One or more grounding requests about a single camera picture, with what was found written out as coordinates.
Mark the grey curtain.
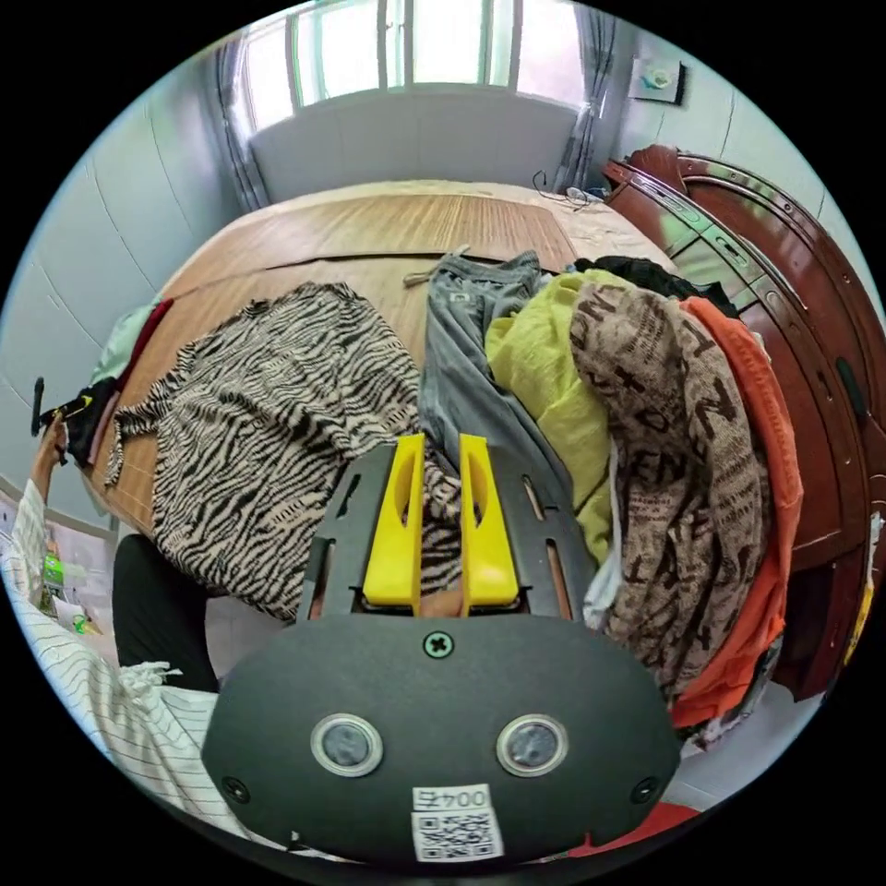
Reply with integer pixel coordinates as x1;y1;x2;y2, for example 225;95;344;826
553;6;618;197
212;34;271;212

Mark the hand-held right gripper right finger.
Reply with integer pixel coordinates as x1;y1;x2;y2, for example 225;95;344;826
459;434;520;617

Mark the zebra striped shirt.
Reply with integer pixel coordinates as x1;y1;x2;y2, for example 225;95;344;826
103;280;466;622

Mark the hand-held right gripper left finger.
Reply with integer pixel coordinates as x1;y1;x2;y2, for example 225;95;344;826
362;434;425;617

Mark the person's body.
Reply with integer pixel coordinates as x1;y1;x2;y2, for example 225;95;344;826
0;477;226;843

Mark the person's left hand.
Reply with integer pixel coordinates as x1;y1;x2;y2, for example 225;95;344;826
30;423;72;497

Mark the window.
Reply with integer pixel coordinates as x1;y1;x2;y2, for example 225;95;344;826
232;0;610;115

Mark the bed with woven mat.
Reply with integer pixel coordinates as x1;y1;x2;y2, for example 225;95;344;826
82;143;881;701

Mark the framed wall picture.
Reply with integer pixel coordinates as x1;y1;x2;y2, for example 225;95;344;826
628;54;688;106

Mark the black cable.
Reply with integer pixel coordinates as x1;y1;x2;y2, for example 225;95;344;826
531;169;607;212

